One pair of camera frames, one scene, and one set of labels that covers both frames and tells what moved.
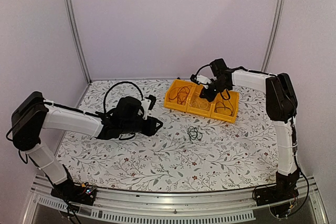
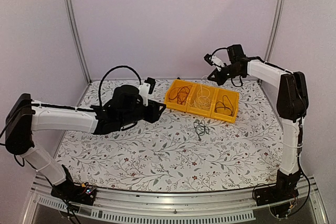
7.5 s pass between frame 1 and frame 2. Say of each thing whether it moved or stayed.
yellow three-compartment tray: stayed
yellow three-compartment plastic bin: stayed
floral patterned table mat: stayed
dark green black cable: moved
